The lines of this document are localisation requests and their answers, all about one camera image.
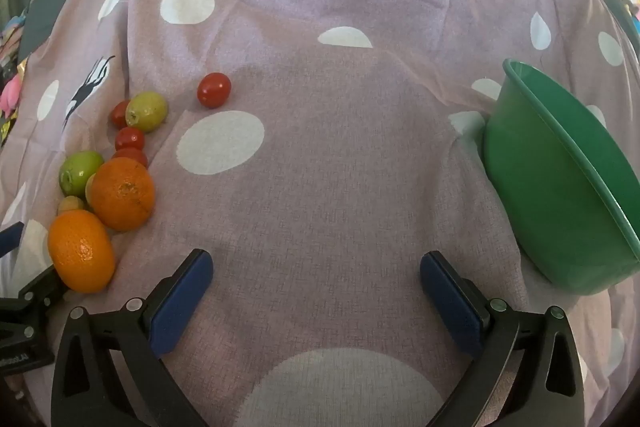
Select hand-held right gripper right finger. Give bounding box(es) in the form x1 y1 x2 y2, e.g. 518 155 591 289
420 251 586 427

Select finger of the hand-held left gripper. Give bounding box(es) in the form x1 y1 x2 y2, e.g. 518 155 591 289
19 263 63 308
0 223 26 258

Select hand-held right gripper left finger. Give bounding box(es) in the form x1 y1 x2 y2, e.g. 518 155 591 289
50 248 215 427

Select orange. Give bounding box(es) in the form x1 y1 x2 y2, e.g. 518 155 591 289
88 157 156 233
47 210 117 294

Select green fruit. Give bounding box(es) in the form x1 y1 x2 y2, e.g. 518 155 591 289
59 151 105 196
125 92 169 133

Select green plastic bowl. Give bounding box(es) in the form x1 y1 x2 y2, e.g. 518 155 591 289
482 58 640 297

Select red cherry tomato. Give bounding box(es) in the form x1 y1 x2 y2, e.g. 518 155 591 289
197 73 232 109
111 148 149 168
110 100 132 129
115 127 146 152

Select pink plush toy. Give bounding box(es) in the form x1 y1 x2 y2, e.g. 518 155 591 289
0 74 23 118

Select pink polka dot blanket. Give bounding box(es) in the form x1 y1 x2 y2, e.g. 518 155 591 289
0 0 640 427

